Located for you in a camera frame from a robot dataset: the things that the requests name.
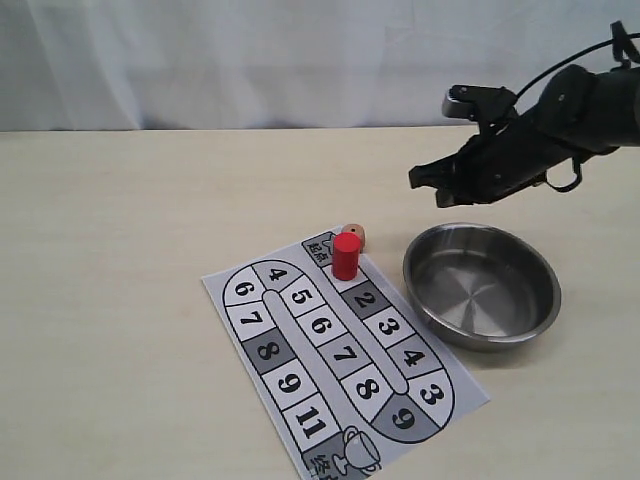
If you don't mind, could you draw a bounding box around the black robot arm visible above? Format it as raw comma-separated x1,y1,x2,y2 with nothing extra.
408,65,639,208

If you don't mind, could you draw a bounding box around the stainless steel bowl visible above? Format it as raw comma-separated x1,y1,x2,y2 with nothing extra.
402,222,562,353

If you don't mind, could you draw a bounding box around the white curtain backdrop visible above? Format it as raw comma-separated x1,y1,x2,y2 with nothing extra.
1,1,639,131

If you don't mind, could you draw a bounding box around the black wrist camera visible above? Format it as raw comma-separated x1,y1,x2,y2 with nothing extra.
441,84,517,123

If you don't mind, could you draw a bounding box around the red cylinder game piece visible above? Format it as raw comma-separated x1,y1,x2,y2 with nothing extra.
331,231,361,281

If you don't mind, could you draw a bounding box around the printed paper game board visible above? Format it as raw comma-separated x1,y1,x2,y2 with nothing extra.
203,231,489,479

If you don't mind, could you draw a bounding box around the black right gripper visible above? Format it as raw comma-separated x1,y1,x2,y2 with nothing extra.
408,65,615,208

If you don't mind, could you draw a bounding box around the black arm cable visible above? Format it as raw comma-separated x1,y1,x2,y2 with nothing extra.
514,20,640,101

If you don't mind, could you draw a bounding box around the wooden die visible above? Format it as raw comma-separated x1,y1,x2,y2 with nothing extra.
342,223,366,252

